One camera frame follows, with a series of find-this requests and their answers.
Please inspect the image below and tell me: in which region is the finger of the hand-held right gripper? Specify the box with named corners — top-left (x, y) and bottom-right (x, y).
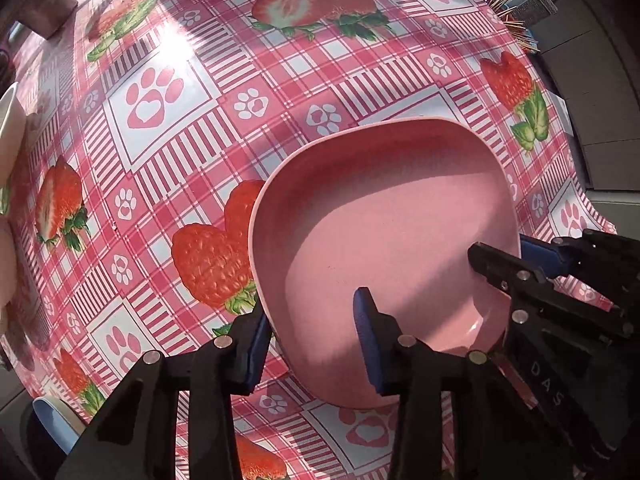
top-left (520, 229), bottom-right (640, 306)
top-left (467, 241), bottom-right (633, 338)

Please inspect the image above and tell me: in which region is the brown box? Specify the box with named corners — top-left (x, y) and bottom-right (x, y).
top-left (22, 0), bottom-right (79, 39)

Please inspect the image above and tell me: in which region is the grey ribbed block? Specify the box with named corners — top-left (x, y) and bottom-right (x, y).
top-left (515, 0), bottom-right (557, 27)

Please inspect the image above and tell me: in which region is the white round bowl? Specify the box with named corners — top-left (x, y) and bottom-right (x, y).
top-left (0, 82), bottom-right (29, 192)

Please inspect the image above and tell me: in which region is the bundle of thin sticks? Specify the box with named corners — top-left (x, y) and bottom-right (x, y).
top-left (487, 0), bottom-right (545, 57)

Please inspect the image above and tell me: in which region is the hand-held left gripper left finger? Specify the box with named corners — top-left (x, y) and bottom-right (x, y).
top-left (55, 302), bottom-right (274, 480)

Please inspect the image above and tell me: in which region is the pink square plate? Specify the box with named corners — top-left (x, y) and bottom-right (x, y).
top-left (248, 117), bottom-right (524, 408)

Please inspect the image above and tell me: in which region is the strawberry print checked tablecloth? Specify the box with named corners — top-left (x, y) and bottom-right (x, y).
top-left (0, 0), bottom-right (621, 480)

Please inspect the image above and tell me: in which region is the light blue bowl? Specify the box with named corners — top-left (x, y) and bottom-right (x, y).
top-left (31, 395), bottom-right (89, 457)

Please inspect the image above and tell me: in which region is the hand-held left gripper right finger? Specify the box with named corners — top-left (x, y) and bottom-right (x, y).
top-left (352, 287), bottom-right (556, 480)

